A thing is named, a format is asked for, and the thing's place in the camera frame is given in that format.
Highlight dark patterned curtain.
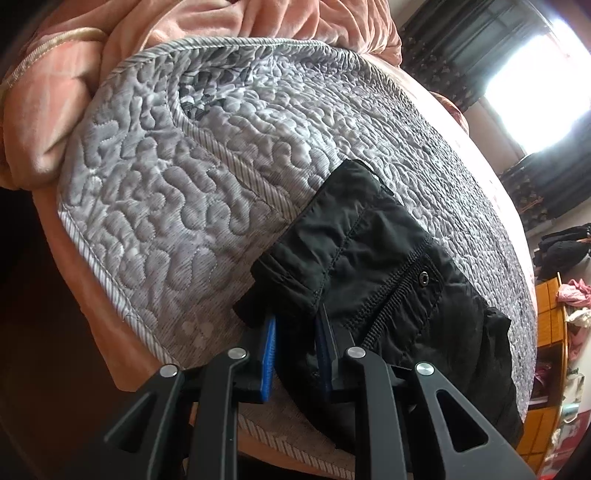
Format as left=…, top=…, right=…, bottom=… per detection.
left=399, top=0, right=555, bottom=112
left=499, top=152, right=591, bottom=227

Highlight grey quilted bed mat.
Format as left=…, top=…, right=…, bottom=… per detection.
left=56, top=39, right=539, bottom=467

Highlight pile of dark clothes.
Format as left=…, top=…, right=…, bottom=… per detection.
left=531, top=224, right=591, bottom=280

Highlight black pants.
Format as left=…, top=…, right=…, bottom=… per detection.
left=252, top=159, right=525, bottom=450

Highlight pink plush blanket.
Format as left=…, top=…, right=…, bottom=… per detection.
left=0, top=0, right=404, bottom=190

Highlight pink clothes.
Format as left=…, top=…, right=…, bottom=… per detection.
left=556, top=277, right=591, bottom=308

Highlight bright window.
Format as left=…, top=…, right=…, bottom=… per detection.
left=480, top=28, right=591, bottom=158

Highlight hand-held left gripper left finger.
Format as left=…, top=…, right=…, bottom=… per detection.
left=60, top=295, right=280, bottom=480

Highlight wooden cabinet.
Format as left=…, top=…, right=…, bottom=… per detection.
left=515, top=272, right=591, bottom=476

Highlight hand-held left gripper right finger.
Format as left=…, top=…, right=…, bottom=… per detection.
left=315, top=307, right=539, bottom=480

